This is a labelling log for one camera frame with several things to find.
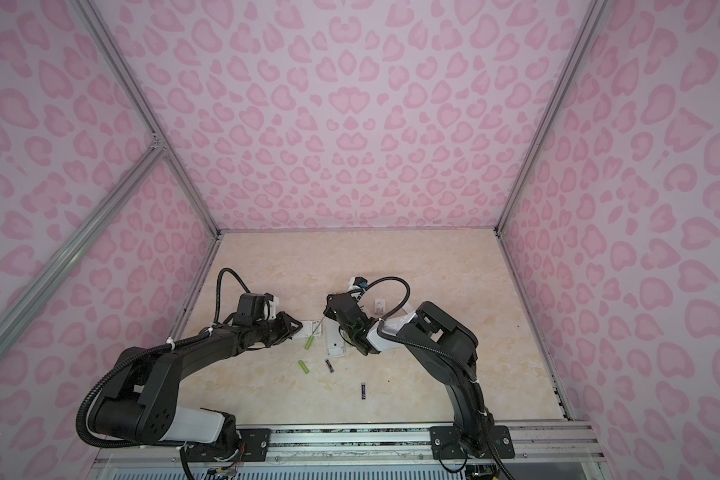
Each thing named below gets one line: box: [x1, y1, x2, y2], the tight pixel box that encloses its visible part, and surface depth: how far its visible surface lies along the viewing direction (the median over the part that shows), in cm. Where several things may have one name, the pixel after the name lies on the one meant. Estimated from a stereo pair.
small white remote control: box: [325, 318, 346, 358], surface depth 90 cm
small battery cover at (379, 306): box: [374, 298, 386, 315], surface depth 100 cm
